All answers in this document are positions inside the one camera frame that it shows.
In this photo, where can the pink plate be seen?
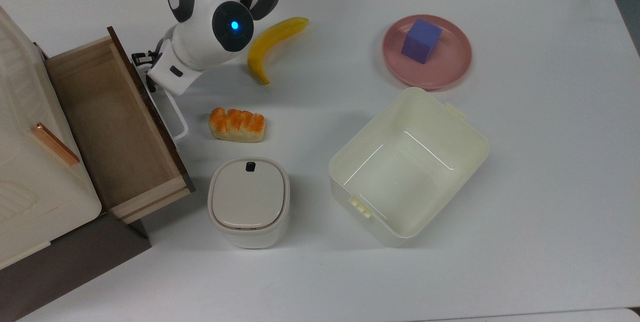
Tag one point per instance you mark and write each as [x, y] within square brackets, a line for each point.
[445, 70]

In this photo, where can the cream open plastic bin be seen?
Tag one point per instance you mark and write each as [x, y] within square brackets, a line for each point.
[410, 167]

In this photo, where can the yellow toy banana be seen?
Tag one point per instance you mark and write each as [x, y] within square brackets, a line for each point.
[270, 42]

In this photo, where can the small cream lidded trash can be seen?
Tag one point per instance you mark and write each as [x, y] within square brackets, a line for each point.
[248, 202]

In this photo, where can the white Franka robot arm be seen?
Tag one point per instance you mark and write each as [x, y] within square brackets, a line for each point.
[215, 17]

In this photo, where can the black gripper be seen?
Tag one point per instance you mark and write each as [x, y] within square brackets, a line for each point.
[159, 52]

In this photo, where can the toy bread loaf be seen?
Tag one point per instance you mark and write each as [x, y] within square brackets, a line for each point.
[237, 125]

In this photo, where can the dark wood drawer cabinet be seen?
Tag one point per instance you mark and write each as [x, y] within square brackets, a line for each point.
[65, 267]

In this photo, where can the purple cube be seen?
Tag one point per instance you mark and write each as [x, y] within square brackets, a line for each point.
[421, 41]

